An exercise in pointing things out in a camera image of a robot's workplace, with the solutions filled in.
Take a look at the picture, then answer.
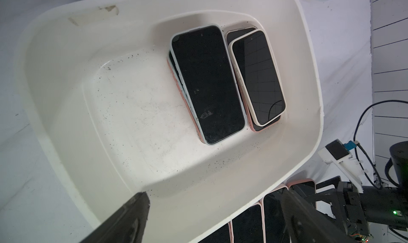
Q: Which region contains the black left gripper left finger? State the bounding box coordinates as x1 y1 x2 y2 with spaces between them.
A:
82 192 150 243

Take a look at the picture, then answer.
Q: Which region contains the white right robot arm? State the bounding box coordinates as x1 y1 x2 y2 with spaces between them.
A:
306 142 408 243

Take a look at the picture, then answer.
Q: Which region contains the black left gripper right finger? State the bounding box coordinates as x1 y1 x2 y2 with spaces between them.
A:
280 189 355 243

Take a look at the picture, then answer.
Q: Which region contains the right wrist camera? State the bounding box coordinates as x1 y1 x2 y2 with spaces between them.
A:
318 140 364 194

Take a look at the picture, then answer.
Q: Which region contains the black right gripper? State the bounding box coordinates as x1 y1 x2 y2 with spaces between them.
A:
306 176 371 243

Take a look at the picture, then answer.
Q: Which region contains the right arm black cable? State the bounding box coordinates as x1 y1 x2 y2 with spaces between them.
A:
352 99 408 189

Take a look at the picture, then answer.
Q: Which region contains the white plastic storage box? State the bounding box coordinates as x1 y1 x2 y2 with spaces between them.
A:
14 0 324 243

